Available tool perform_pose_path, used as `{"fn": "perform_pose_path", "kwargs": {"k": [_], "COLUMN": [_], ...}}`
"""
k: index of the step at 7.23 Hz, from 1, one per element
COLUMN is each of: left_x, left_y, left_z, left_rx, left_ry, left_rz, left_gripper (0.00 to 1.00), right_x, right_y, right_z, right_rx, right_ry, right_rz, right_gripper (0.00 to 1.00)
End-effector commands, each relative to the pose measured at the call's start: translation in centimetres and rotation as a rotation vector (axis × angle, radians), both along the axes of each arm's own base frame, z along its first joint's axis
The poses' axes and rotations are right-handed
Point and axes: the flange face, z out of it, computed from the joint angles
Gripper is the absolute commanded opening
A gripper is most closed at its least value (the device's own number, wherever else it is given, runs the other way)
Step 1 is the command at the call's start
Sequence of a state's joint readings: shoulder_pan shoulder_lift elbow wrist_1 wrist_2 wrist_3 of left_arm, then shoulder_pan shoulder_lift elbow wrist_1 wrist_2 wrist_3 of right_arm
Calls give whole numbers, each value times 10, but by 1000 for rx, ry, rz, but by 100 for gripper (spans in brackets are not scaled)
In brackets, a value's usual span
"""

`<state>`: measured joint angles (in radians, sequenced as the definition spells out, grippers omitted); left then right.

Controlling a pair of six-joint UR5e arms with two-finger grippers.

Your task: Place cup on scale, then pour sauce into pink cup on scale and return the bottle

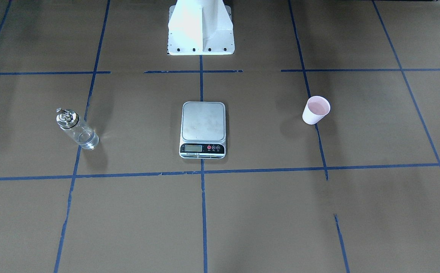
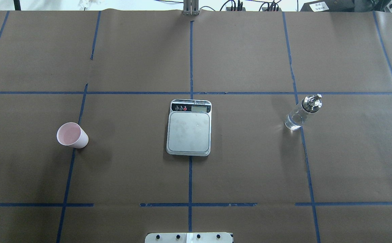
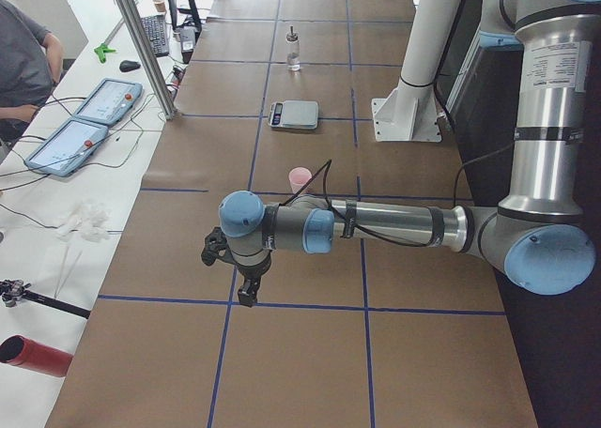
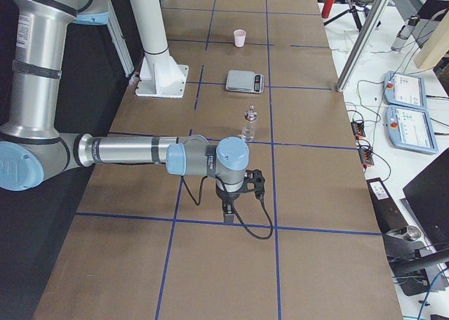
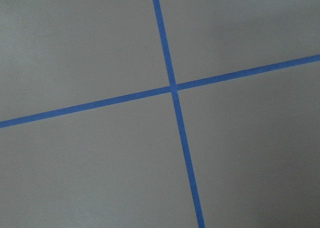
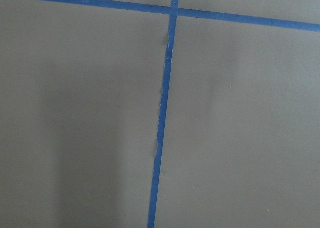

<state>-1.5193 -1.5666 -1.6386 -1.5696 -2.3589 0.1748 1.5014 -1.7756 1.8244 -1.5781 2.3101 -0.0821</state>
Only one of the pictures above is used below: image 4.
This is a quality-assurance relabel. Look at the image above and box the wooden beam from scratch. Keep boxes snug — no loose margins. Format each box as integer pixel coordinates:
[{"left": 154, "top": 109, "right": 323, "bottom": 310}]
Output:
[{"left": 415, "top": 8, "right": 448, "bottom": 69}]

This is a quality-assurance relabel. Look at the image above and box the clear glass sauce bottle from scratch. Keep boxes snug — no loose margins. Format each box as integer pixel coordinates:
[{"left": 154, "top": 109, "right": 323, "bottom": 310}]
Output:
[{"left": 241, "top": 105, "right": 257, "bottom": 142}]

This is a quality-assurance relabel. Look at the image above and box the orange black connector box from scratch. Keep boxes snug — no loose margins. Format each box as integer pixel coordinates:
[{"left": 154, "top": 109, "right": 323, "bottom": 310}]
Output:
[
  {"left": 350, "top": 121, "right": 366, "bottom": 140},
  {"left": 358, "top": 145, "right": 374, "bottom": 168}
]

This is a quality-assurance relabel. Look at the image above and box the silver kitchen scale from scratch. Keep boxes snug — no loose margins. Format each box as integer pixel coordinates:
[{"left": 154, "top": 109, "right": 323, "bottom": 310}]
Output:
[{"left": 225, "top": 69, "right": 264, "bottom": 94}]

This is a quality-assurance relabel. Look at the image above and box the black box with label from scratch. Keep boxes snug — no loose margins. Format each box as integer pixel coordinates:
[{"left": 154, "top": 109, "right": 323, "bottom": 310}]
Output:
[{"left": 366, "top": 178, "right": 408, "bottom": 234}]

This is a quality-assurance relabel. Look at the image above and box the pink plastic cup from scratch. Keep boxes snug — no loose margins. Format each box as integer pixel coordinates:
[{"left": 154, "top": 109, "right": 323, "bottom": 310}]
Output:
[{"left": 233, "top": 29, "right": 246, "bottom": 48}]

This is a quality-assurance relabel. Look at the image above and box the lower blue teach pendant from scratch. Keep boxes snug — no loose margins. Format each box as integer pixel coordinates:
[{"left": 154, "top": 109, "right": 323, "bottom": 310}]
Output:
[{"left": 386, "top": 105, "right": 438, "bottom": 154}]

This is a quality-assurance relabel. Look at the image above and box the black monitor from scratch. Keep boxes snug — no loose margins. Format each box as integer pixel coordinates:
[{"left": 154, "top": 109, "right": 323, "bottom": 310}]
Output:
[{"left": 403, "top": 149, "right": 448, "bottom": 243}]

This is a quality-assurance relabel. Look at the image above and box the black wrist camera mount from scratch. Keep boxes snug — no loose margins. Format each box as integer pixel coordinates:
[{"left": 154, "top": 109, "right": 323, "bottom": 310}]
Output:
[{"left": 242, "top": 169, "right": 265, "bottom": 199}]

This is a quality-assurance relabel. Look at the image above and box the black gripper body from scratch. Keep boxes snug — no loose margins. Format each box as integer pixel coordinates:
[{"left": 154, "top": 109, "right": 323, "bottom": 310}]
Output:
[{"left": 215, "top": 184, "right": 242, "bottom": 206}]

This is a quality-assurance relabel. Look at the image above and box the red cylinder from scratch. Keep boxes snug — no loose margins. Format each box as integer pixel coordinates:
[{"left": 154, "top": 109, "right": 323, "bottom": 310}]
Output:
[{"left": 321, "top": 0, "right": 335, "bottom": 19}]

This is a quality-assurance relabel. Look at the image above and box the black tripod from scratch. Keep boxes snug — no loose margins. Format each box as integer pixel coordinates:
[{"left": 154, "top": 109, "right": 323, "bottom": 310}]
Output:
[{"left": 323, "top": 1, "right": 370, "bottom": 32}]

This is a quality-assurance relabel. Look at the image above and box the lower orange black connector box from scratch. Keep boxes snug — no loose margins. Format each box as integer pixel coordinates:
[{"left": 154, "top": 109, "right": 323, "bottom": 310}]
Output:
[{"left": 358, "top": 145, "right": 374, "bottom": 168}]

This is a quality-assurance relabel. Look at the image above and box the blue teach pendant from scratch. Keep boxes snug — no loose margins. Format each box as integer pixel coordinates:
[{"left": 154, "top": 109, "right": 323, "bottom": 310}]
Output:
[
  {"left": 386, "top": 105, "right": 438, "bottom": 154},
  {"left": 384, "top": 71, "right": 427, "bottom": 109}
]

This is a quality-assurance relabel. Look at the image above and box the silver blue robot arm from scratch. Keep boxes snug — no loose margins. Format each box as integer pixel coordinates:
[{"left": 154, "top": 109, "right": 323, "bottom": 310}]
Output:
[{"left": 1, "top": 0, "right": 250, "bottom": 225}]

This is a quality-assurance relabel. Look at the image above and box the upper blue teach pendant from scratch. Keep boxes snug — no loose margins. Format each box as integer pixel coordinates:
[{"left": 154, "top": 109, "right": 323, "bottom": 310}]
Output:
[{"left": 384, "top": 71, "right": 427, "bottom": 109}]

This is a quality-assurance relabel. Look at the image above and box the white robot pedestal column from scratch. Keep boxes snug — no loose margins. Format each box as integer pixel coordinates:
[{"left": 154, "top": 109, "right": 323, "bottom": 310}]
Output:
[{"left": 130, "top": 0, "right": 189, "bottom": 98}]

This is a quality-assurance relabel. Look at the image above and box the aluminium frame post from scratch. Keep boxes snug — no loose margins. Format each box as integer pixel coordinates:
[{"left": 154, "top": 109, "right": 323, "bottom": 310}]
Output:
[{"left": 335, "top": 0, "right": 390, "bottom": 92}]

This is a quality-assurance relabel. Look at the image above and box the black camera cable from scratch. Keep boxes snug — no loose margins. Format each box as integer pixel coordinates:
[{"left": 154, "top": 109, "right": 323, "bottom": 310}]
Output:
[{"left": 180, "top": 176, "right": 274, "bottom": 240}]

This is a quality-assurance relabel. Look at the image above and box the upper orange black connector box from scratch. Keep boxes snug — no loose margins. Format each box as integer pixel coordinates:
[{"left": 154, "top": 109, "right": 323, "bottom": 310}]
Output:
[{"left": 350, "top": 121, "right": 366, "bottom": 140}]

